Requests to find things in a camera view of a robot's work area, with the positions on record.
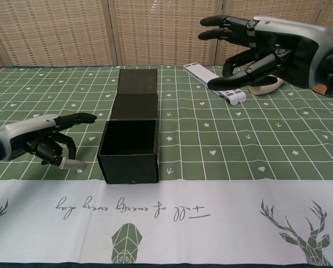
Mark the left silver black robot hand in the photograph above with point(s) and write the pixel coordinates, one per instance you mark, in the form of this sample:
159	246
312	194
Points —
18	131

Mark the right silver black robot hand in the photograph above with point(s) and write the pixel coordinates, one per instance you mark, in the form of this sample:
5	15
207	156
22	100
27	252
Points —
294	36

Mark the black foldable cardboard box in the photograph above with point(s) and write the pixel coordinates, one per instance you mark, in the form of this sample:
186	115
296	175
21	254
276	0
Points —
132	170

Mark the round woven rattan coaster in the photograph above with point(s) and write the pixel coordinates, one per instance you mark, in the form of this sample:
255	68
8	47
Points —
321	88

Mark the cream mayonnaise squeeze bottle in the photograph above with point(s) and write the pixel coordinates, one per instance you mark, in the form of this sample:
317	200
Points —
264	90

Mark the white folding laptop stand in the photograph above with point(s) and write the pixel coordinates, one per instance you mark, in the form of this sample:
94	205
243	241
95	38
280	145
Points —
199	72

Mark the woven bamboo folding screen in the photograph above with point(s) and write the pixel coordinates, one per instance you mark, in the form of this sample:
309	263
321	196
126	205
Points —
166	28

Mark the green white printed tablecloth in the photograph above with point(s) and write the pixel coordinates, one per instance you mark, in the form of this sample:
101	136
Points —
238	229

